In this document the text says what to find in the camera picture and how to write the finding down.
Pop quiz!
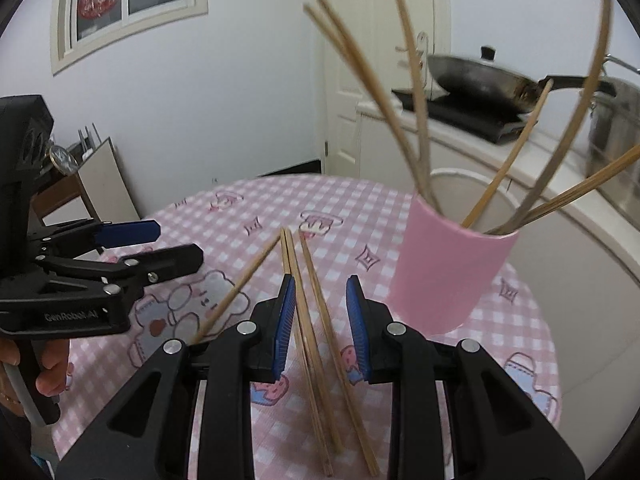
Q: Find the cream panel door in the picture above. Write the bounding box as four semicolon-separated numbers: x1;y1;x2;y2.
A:
314;0;452;177

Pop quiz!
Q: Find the wooden chopstick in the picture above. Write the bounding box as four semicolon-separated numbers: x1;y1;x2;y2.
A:
299;231;379;476
191;234;282;345
286;229;346;456
281;229;335;476

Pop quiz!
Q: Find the steel wok with black handle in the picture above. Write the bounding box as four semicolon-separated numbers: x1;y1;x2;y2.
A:
426;52;617;115

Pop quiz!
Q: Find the bunch of wooden chopsticks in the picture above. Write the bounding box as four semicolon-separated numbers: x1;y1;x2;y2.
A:
302;0;640;237

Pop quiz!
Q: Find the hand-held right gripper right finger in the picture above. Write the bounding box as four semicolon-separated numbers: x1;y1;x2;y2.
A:
345;275;586;480

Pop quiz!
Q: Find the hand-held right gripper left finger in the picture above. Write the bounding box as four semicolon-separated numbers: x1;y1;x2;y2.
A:
55;274;299;480

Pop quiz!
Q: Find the cream framed window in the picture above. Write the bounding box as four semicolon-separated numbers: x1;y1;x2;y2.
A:
51;0;209;77

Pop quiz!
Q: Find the metal door handle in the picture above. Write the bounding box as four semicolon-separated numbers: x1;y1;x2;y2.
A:
395;31;432;70

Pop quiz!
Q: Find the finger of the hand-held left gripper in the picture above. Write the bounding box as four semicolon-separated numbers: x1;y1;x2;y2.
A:
27;219;162;261
35;243;205;302

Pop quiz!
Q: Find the pink checked tablecloth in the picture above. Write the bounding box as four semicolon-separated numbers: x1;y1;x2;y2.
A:
52;175;563;480

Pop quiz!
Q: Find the round metal clock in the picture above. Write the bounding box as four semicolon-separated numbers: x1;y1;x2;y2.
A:
49;144;80;177

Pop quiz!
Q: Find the person's left hand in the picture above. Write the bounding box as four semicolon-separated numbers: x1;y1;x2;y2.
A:
0;336;76;417

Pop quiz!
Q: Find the black induction cooker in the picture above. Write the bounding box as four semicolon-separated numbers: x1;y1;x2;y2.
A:
391;87;540;144

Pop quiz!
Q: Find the stainless steel steamer pot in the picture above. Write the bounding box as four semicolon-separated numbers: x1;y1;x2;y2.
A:
586;54;640;213

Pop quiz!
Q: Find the brown and white side cabinet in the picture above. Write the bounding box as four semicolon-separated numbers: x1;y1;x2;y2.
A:
30;137;149;233

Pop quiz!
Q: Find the pink cup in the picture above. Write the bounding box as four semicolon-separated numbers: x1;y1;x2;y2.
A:
387;170;521;337

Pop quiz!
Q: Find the glass wok lid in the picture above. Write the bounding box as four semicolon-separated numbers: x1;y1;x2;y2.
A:
430;46;541;83

